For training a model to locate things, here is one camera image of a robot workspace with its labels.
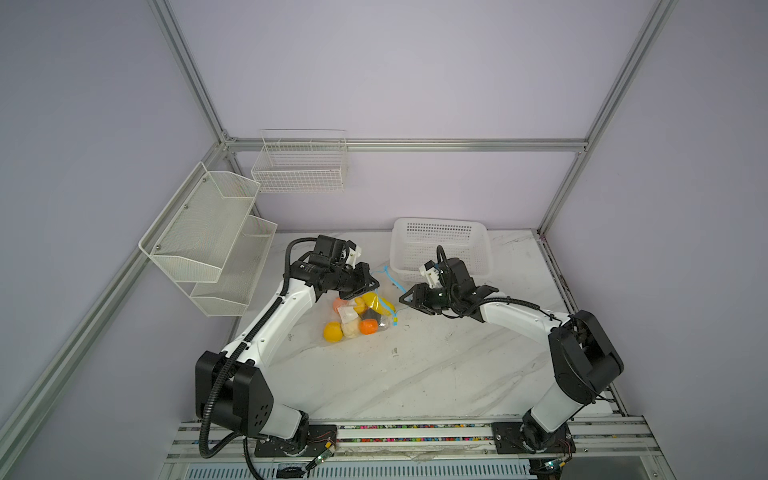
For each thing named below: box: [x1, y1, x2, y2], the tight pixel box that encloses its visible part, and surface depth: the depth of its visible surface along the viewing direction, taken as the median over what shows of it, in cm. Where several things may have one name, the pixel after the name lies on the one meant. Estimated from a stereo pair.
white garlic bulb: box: [341, 317, 360, 339], surface depth 89 cm
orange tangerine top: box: [359, 319, 379, 335], surface depth 86 cm
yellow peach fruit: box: [323, 321, 343, 343], surface depth 90 cm
